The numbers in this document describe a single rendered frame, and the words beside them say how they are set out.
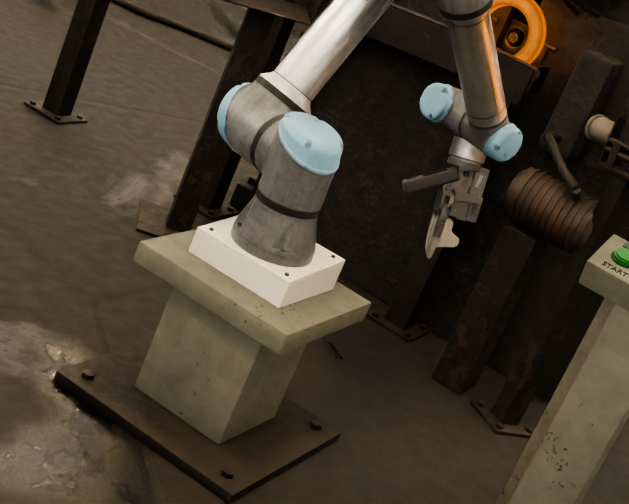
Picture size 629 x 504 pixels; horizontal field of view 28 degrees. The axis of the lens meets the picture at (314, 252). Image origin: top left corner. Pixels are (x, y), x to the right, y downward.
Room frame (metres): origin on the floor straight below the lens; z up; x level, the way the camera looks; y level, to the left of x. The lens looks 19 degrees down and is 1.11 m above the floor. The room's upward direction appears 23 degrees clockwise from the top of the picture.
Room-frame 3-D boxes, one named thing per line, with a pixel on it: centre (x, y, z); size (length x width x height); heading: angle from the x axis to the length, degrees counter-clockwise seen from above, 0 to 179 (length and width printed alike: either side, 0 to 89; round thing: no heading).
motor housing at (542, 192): (2.67, -0.45, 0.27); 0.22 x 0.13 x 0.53; 67
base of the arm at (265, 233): (2.07, 0.07, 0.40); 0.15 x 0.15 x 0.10
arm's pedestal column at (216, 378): (2.07, 0.07, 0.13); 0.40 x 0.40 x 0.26; 68
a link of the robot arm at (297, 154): (2.07, 0.08, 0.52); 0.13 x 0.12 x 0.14; 46
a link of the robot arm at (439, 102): (2.46, -0.14, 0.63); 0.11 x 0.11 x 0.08; 46
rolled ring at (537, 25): (2.94, -0.20, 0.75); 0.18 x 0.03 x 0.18; 66
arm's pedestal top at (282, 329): (2.07, 0.07, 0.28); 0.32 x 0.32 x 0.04; 68
